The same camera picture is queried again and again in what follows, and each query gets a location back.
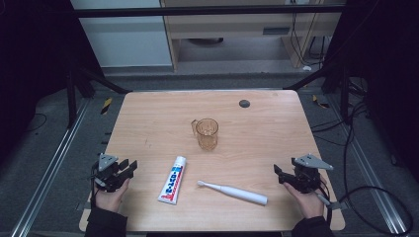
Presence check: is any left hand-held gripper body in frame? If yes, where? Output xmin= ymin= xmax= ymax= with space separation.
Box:
xmin=92 ymin=152 xmax=131 ymax=194

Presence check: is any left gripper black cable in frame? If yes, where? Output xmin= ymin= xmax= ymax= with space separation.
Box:
xmin=88 ymin=161 xmax=100 ymax=209

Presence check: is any yellow black hazard tape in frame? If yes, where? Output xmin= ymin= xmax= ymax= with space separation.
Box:
xmin=311 ymin=94 xmax=330 ymax=110
xmin=100 ymin=97 xmax=114 ymax=116

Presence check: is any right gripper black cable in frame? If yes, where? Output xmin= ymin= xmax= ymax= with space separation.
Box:
xmin=314 ymin=184 xmax=333 ymax=228

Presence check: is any white cabinet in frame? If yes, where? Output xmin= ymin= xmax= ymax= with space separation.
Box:
xmin=69 ymin=0 xmax=174 ymax=69

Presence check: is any person's right hand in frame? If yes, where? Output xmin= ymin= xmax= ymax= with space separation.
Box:
xmin=283 ymin=182 xmax=326 ymax=220

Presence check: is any light wooden desk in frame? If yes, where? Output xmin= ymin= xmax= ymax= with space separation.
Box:
xmin=159 ymin=0 xmax=348 ymax=72

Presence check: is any clear amber cup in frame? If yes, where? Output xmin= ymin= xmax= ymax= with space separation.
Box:
xmin=190 ymin=118 xmax=220 ymax=152

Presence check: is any white toothpaste tube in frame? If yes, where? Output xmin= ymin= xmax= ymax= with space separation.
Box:
xmin=156 ymin=155 xmax=188 ymax=206

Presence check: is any white electric toothbrush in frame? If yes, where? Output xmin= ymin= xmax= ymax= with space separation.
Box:
xmin=196 ymin=179 xmax=269 ymax=206

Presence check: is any black floor cable loop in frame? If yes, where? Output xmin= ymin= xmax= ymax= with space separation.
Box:
xmin=338 ymin=102 xmax=415 ymax=237

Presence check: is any black horizontal frame bar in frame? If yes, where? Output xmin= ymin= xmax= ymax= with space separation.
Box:
xmin=73 ymin=4 xmax=346 ymax=19

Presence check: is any person's left hand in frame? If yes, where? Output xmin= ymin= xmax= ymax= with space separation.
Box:
xmin=93 ymin=178 xmax=131 ymax=213

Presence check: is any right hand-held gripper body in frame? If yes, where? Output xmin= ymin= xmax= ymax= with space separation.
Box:
xmin=286 ymin=153 xmax=334 ymax=195

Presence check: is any aluminium floor rail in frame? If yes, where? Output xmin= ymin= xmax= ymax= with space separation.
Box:
xmin=329 ymin=97 xmax=409 ymax=235
xmin=9 ymin=98 xmax=91 ymax=237

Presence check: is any thin black floor cable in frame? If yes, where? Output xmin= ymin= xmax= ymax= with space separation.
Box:
xmin=24 ymin=113 xmax=48 ymax=133

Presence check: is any black metal stand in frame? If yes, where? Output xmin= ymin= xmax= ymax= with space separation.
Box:
xmin=283 ymin=62 xmax=352 ymax=124
xmin=64 ymin=63 xmax=132 ymax=130

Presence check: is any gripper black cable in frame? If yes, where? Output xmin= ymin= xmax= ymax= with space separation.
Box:
xmin=88 ymin=161 xmax=100 ymax=209
xmin=314 ymin=184 xmax=333 ymax=228

